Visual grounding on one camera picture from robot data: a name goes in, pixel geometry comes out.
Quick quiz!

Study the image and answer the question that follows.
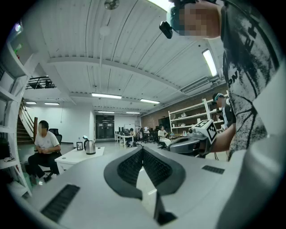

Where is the white office desk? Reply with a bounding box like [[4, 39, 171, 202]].
[[114, 132, 135, 148]]

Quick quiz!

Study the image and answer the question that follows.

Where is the black head camera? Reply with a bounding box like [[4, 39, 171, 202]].
[[159, 20, 173, 40]]

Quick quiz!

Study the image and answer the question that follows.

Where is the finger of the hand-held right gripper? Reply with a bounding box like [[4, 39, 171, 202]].
[[168, 136, 199, 155]]

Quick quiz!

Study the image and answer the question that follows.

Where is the person's black printed t-shirt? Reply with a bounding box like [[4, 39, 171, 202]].
[[220, 0, 280, 161]]

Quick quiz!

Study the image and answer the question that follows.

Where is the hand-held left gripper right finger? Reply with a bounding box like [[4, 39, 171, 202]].
[[142, 146, 246, 229]]

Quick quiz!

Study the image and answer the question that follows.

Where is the black office chair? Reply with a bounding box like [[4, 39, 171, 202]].
[[48, 128, 63, 157]]

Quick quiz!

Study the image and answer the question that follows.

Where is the white table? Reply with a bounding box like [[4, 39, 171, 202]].
[[55, 146, 105, 175]]

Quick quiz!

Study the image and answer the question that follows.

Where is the person's right forearm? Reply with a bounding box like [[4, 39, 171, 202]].
[[211, 124, 237, 153]]

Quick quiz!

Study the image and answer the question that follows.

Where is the stainless steel electric kettle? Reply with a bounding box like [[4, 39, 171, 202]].
[[82, 135, 97, 155]]

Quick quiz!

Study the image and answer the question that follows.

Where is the ceiling light bar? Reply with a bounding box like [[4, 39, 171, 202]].
[[202, 49, 218, 77], [140, 98, 161, 105], [91, 93, 122, 99]]

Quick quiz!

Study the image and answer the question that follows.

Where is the black double door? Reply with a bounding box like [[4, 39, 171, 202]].
[[95, 114, 115, 140]]

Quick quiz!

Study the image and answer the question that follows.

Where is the person's head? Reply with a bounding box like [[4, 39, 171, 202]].
[[166, 0, 222, 41]]

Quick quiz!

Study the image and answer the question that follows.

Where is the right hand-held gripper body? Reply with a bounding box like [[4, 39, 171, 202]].
[[187, 119, 218, 157]]

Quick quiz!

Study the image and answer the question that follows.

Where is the wooden staircase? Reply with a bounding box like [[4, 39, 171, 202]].
[[17, 98, 38, 144]]

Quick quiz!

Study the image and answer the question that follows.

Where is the white shelf unit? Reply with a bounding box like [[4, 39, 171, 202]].
[[168, 93, 229, 135], [0, 42, 32, 197]]

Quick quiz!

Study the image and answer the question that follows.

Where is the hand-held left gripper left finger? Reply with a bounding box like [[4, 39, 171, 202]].
[[15, 146, 157, 229]]

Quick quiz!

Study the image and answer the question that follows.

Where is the ceiling air duct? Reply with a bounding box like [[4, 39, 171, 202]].
[[180, 76, 213, 94]]

